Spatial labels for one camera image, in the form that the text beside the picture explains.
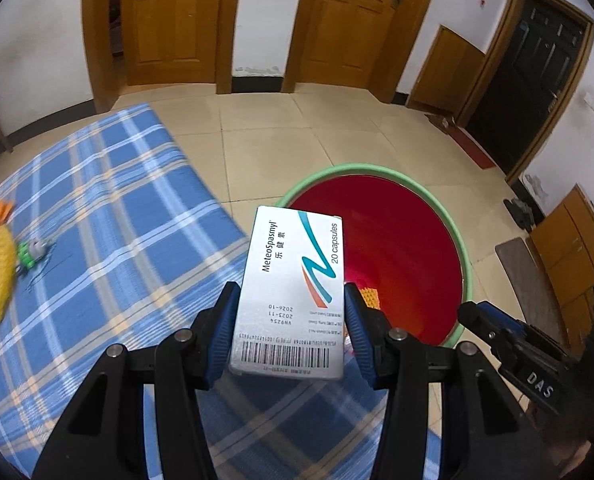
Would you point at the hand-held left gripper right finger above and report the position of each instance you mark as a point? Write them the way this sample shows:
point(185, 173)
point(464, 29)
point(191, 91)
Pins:
point(362, 342)

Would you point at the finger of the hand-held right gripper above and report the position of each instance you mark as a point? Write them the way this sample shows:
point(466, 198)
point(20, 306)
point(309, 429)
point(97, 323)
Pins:
point(479, 325)
point(512, 324)

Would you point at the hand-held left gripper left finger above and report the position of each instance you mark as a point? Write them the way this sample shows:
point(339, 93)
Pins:
point(221, 342)

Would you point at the yellow foam net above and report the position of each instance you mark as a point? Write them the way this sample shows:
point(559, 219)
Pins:
point(371, 297)

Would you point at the white medicine box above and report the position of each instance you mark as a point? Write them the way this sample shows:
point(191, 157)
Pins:
point(287, 290)

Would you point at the red basin with green rim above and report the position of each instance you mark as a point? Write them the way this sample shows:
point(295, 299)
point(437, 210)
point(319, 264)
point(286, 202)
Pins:
point(402, 250)

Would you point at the person's right forearm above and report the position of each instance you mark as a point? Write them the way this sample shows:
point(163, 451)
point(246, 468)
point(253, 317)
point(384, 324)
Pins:
point(572, 440)

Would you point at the grey floor mat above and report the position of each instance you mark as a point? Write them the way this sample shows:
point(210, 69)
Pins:
point(524, 280)

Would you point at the wooden cabinet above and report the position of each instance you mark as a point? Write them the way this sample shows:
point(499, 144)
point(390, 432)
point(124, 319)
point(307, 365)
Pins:
point(572, 255)

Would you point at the dark shoe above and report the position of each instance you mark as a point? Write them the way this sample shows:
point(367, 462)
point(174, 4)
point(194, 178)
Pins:
point(514, 212)
point(533, 217)

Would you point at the red doormat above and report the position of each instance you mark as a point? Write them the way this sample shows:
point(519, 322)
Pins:
point(472, 145)

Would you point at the blue plaid tablecloth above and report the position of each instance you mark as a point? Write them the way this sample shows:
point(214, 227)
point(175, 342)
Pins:
point(107, 200)

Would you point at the small green toy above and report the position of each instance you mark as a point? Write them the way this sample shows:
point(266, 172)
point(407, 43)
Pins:
point(27, 255)

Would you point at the black door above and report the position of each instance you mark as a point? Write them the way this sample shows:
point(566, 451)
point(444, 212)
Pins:
point(532, 75)

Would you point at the small wooden cabinet door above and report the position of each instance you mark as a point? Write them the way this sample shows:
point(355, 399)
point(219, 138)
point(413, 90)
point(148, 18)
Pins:
point(447, 70)

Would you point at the closed wooden door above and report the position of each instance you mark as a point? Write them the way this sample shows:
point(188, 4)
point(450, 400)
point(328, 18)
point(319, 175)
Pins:
point(357, 25)

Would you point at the open wooden door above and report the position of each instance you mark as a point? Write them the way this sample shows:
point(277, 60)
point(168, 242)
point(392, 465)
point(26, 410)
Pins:
point(177, 20)

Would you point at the wooden door frame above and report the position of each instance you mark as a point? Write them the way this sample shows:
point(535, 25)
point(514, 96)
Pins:
point(294, 25)
point(497, 25)
point(94, 35)

